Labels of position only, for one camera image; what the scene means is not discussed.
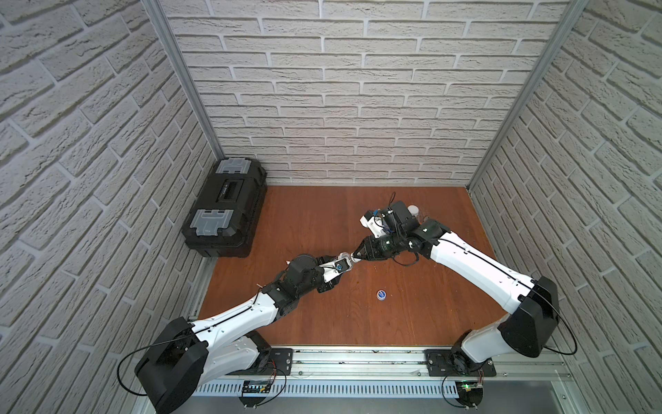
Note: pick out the black plastic toolbox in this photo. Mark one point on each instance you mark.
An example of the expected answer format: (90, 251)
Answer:
(224, 219)

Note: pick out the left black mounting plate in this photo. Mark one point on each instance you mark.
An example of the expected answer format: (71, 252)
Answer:
(262, 357)

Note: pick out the controller circuit board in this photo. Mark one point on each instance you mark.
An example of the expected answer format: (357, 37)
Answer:
(470, 394)
(253, 393)

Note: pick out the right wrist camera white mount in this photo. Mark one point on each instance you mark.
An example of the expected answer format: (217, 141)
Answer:
(373, 221)

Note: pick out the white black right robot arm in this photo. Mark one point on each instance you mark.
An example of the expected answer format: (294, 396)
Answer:
(531, 305)

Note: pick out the right corner aluminium profile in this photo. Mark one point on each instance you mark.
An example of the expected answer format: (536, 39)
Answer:
(562, 31)

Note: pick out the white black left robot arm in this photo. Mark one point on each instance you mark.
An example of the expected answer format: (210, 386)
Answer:
(187, 354)

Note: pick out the corner aluminium profile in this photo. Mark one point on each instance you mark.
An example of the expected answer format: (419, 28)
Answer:
(171, 46)
(562, 31)

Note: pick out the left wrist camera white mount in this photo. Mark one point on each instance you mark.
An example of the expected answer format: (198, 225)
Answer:
(334, 269)

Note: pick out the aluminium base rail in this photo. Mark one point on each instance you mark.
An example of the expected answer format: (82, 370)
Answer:
(381, 372)

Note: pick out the left corner aluminium profile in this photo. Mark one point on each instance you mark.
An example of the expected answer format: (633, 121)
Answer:
(171, 46)

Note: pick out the left controller circuit board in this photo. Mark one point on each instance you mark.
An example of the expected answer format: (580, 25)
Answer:
(253, 393)

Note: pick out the right controller circuit board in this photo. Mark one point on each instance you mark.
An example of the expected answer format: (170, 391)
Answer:
(470, 394)

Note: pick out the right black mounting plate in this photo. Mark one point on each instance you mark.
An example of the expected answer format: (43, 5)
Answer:
(442, 362)

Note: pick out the black mounting plate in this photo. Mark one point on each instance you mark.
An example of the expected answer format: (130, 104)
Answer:
(262, 357)
(442, 362)

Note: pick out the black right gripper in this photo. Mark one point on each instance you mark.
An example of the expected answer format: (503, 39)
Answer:
(370, 251)

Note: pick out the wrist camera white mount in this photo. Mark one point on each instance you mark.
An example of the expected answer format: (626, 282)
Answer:
(334, 269)
(373, 221)

